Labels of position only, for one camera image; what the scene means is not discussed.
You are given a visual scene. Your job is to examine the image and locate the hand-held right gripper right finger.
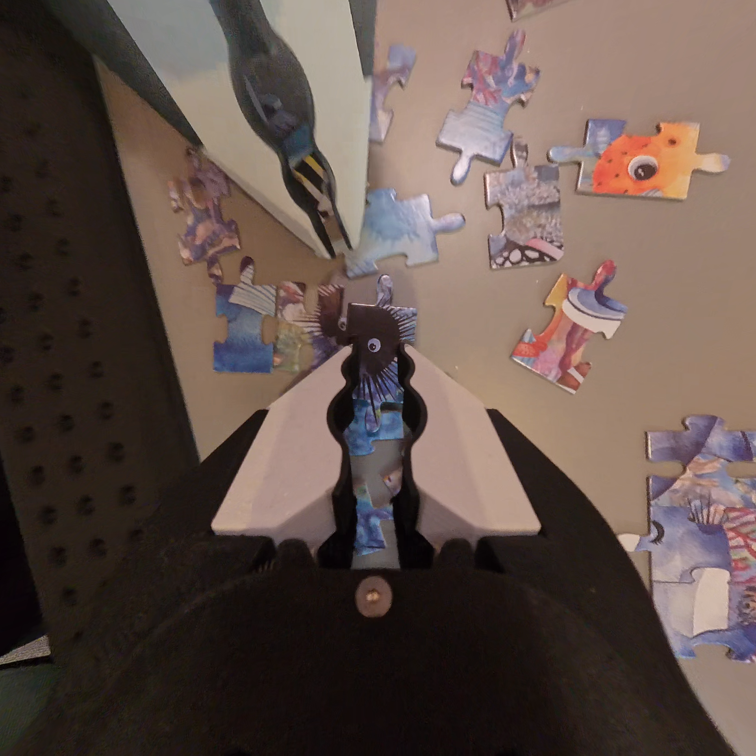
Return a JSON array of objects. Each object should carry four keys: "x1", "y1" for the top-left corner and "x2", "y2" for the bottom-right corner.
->
[{"x1": 391, "y1": 346, "x2": 543, "y2": 563}]

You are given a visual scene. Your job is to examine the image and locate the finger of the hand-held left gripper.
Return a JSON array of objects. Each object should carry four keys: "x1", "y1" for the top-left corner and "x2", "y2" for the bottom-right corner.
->
[
  {"x1": 108, "y1": 0, "x2": 335, "y2": 261},
  {"x1": 260, "y1": 0, "x2": 374, "y2": 252}
]

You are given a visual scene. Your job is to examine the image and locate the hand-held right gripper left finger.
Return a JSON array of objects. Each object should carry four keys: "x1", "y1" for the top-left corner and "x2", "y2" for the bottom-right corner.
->
[{"x1": 210, "y1": 348, "x2": 360, "y2": 563}]

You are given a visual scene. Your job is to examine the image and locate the striped fish puzzle piece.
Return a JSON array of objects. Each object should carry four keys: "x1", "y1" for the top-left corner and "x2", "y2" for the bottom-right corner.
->
[{"x1": 242, "y1": 77, "x2": 334, "y2": 204}]

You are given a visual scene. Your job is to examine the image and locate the urchin and green puzzle piece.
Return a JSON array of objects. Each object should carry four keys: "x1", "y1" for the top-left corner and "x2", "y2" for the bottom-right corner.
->
[{"x1": 273, "y1": 281, "x2": 349, "y2": 374}]

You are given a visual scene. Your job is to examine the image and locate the orange jar puzzle piece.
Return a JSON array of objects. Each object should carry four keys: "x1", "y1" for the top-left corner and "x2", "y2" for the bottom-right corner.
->
[{"x1": 511, "y1": 260, "x2": 628, "y2": 395}]

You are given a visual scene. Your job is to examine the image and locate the black sea urchin puzzle piece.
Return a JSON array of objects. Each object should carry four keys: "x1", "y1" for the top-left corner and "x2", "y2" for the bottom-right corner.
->
[{"x1": 338, "y1": 274, "x2": 419, "y2": 408}]

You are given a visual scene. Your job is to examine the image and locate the joined blue coral puzzle section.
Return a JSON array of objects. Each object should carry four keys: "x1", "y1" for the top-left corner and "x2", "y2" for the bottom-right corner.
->
[{"x1": 617, "y1": 413, "x2": 756, "y2": 663}]

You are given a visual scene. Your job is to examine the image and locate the jigsaw puzzle pieces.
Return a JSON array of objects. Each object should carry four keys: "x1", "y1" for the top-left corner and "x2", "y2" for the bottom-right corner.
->
[{"x1": 167, "y1": 0, "x2": 732, "y2": 556}]

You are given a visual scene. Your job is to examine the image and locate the black perforated padded panel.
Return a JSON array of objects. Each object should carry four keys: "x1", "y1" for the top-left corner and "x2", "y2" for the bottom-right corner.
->
[{"x1": 0, "y1": 0, "x2": 202, "y2": 668}]

